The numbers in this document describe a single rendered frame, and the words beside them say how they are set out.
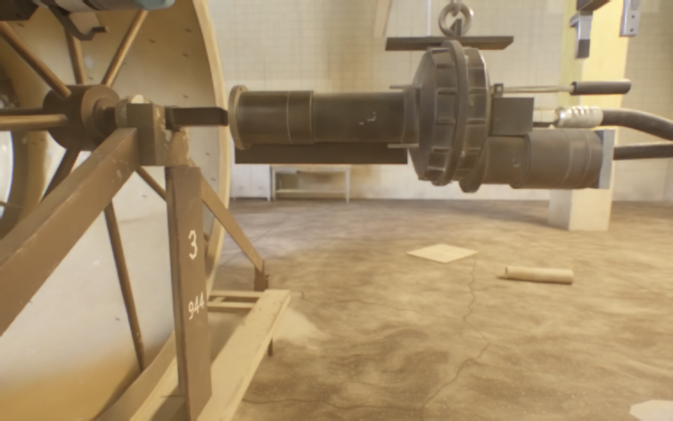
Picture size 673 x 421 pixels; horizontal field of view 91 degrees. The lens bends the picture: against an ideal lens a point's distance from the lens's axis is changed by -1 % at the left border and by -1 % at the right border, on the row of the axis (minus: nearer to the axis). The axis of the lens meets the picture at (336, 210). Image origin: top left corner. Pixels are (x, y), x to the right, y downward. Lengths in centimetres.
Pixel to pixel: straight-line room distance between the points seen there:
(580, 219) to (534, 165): 450
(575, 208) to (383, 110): 461
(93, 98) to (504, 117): 88
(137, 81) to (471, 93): 148
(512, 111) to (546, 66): 942
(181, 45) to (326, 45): 774
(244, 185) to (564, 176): 776
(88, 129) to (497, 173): 87
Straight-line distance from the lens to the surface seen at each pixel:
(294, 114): 72
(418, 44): 79
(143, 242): 172
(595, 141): 85
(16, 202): 215
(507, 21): 1011
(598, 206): 536
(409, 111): 71
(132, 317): 112
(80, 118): 90
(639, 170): 1129
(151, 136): 81
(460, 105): 64
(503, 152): 77
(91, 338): 154
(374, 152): 84
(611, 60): 548
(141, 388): 119
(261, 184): 814
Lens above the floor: 81
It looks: 7 degrees down
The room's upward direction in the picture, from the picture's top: straight up
